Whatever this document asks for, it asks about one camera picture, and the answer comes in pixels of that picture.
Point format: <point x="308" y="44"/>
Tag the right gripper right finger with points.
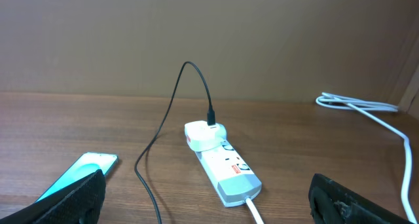
<point x="332" y="203"/>

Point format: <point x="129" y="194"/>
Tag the white power strip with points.
<point x="231" y="177"/>

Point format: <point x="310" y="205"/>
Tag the Galaxy S25 smartphone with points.
<point x="86" y="164"/>

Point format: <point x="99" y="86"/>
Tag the white USB charger plug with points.
<point x="201" y="137"/>

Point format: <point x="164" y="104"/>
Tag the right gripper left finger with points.
<point x="79" y="202"/>

